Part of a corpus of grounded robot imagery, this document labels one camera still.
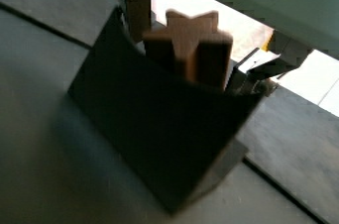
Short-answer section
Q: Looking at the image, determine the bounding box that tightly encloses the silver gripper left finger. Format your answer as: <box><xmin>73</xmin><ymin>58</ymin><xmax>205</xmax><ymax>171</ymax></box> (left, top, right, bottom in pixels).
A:
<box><xmin>119</xmin><ymin>0</ymin><xmax>151</xmax><ymax>43</ymax></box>

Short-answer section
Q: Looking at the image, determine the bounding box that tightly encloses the brown star prism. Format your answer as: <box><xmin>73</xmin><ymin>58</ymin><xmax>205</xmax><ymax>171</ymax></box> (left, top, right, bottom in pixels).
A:
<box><xmin>143</xmin><ymin>10</ymin><xmax>234</xmax><ymax>90</ymax></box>

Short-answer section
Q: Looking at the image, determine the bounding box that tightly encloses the black curved fixture stand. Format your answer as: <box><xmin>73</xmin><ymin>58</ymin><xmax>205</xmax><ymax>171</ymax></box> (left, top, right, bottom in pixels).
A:
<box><xmin>69</xmin><ymin>8</ymin><xmax>262</xmax><ymax>212</ymax></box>

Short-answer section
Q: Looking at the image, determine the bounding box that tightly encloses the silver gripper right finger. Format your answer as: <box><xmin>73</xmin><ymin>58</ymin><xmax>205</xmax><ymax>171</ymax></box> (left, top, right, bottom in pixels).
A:
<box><xmin>226</xmin><ymin>48</ymin><xmax>279</xmax><ymax>96</ymax></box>

